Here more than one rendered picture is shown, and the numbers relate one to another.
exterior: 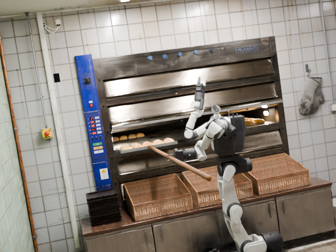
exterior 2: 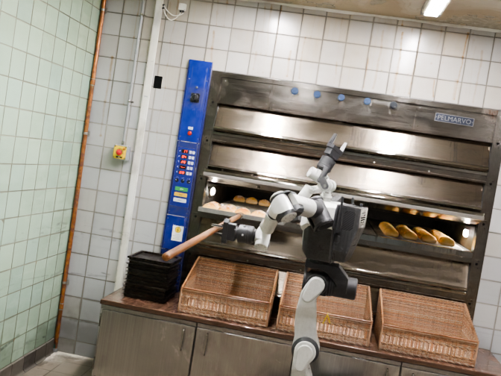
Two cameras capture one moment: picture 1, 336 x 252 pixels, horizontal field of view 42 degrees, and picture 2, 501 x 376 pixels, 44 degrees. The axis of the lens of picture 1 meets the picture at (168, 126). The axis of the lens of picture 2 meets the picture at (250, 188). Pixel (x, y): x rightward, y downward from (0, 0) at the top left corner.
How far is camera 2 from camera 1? 1.20 m
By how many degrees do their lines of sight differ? 19
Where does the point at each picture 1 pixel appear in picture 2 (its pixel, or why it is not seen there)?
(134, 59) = (271, 86)
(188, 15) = (373, 42)
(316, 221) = not seen: outside the picture
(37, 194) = (85, 229)
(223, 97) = (390, 183)
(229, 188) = (306, 312)
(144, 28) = (300, 46)
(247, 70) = (443, 152)
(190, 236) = (247, 365)
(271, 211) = not seen: outside the picture
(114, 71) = (238, 95)
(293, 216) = not seen: outside the picture
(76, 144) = (154, 180)
